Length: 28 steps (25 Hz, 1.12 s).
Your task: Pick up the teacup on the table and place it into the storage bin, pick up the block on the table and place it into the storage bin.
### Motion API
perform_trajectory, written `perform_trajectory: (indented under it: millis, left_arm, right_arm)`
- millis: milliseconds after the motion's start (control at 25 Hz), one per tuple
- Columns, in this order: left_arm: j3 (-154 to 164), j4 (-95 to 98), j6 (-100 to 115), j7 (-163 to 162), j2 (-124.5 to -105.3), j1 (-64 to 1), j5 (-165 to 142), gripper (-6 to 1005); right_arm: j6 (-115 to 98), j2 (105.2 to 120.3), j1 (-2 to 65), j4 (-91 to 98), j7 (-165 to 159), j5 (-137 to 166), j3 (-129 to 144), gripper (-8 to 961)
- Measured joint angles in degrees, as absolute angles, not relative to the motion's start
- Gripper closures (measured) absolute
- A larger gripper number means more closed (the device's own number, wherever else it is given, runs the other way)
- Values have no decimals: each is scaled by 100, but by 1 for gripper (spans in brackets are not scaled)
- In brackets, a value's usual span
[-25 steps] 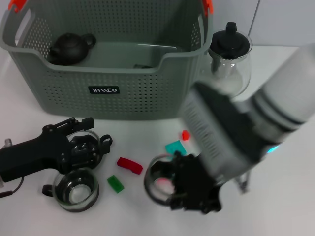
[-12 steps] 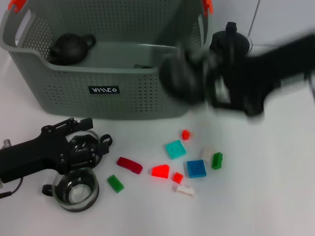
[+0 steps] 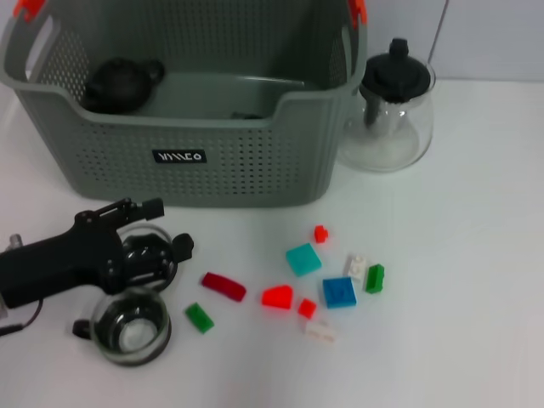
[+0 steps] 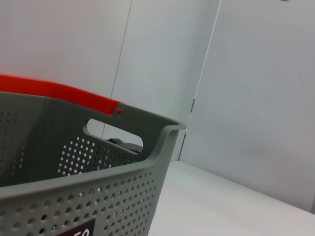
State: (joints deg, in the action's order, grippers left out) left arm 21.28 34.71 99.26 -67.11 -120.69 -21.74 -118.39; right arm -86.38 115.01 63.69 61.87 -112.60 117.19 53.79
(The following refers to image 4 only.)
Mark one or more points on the grey-green perforated storage bin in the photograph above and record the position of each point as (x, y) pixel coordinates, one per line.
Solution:
(73, 201)

